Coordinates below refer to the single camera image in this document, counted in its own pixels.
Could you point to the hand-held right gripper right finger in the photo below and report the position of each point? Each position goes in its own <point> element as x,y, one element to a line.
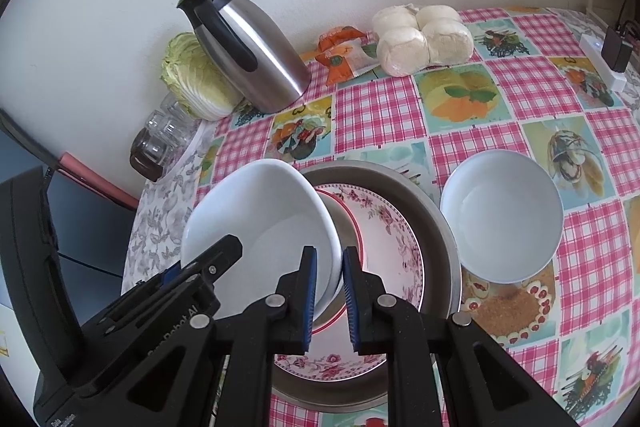
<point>351,302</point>

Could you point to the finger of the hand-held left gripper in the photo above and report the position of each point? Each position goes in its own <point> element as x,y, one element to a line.
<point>171,273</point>
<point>220,257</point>

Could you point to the glass jars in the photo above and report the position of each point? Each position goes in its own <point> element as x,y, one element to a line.
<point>147,157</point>

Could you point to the red-rimmed patterned bowl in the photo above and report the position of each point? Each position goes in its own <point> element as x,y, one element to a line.
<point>345,232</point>

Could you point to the white square bowl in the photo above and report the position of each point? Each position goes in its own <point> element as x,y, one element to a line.
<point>260,212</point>

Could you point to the napa cabbage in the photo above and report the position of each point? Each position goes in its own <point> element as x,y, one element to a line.
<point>190,77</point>

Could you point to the grey floral cloth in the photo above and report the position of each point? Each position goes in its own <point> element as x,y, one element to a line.
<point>160,207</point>

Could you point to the large steel basin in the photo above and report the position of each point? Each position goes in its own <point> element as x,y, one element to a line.
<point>441,267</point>

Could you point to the bag of white buns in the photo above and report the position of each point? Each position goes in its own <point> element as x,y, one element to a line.
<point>420,42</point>

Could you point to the white power strip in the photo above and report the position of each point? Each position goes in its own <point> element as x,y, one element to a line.
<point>597,57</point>

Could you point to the dark blue cabinet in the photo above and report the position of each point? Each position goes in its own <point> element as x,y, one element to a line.
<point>90,227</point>

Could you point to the orange snack packet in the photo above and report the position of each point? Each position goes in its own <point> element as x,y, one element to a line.
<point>350,64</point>
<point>340,39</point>

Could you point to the pink checked printed tablecloth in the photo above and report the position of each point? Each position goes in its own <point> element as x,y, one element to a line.
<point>590,257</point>

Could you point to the clear drinking glass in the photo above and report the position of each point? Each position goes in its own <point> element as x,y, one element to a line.
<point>159,127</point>
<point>179,132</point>
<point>176,107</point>

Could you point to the pink floral plate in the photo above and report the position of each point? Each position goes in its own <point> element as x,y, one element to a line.
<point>395,247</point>

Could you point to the black charger plug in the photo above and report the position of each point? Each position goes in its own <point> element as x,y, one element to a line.
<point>617,47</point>

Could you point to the steel thermos jug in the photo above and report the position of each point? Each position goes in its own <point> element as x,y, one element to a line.
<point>260,52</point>

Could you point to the white round bowl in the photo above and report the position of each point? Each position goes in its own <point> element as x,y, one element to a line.
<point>500,217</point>

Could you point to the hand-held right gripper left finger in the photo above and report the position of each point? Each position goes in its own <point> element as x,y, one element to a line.
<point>309,302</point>

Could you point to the pink strip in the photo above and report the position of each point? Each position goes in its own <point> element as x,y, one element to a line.
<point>95,179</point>

